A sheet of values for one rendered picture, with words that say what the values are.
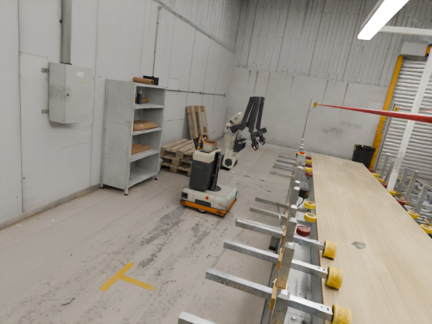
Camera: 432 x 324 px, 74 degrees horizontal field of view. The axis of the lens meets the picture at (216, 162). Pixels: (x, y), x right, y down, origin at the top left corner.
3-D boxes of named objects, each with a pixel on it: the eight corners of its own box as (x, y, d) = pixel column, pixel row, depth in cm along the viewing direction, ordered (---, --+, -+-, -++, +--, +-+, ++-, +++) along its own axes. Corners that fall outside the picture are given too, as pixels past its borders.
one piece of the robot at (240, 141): (229, 151, 372) (232, 134, 367) (234, 148, 398) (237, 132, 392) (241, 153, 368) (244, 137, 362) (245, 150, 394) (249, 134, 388)
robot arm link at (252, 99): (251, 94, 347) (249, 93, 337) (261, 97, 344) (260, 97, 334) (238, 128, 360) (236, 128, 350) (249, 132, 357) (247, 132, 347)
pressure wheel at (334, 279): (330, 265, 120) (326, 265, 127) (327, 285, 118) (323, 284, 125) (345, 270, 118) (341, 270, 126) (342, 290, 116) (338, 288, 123)
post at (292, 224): (268, 309, 137) (288, 218, 125) (269, 305, 140) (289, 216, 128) (275, 312, 136) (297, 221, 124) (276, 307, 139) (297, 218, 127)
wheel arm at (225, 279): (204, 279, 110) (206, 270, 109) (207, 273, 113) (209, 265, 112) (341, 325, 97) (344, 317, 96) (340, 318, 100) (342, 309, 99)
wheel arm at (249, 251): (222, 247, 133) (224, 241, 132) (224, 244, 136) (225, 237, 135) (334, 282, 120) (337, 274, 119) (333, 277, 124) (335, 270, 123)
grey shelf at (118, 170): (99, 188, 414) (105, 78, 376) (134, 173, 498) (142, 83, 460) (126, 195, 403) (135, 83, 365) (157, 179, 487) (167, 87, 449)
